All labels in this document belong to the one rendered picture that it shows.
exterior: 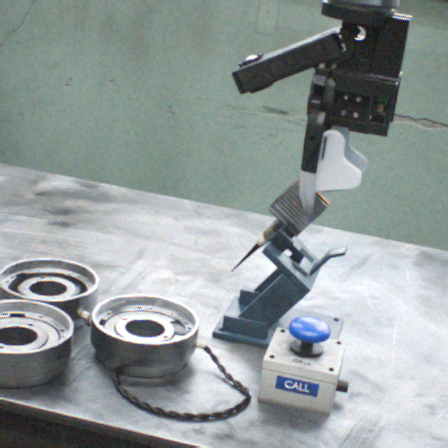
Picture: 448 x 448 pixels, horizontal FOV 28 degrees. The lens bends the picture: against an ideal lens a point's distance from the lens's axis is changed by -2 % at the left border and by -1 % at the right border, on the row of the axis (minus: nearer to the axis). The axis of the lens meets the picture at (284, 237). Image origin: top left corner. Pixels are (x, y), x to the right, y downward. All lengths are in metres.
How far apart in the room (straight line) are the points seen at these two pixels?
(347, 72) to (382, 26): 0.06
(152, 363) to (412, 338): 0.32
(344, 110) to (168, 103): 1.68
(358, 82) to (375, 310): 0.32
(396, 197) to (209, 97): 0.59
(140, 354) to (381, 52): 0.36
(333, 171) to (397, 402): 0.24
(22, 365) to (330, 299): 0.41
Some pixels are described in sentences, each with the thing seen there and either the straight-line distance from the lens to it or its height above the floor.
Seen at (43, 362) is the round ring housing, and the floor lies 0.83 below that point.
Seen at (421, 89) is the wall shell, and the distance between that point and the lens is 2.40.
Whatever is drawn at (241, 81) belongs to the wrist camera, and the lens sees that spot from 0.89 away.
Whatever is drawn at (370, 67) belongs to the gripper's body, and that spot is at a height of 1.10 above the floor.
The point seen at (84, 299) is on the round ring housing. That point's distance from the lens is 0.92.
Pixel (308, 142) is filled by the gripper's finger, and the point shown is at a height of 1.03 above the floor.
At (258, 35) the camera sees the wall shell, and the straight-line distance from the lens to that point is 2.43.
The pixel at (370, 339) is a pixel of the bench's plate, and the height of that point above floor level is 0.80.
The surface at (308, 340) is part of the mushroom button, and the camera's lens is 0.82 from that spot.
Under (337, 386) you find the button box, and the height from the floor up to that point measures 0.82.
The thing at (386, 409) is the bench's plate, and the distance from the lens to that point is 0.87.
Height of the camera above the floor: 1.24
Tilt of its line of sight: 21 degrees down
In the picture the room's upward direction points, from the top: 9 degrees clockwise
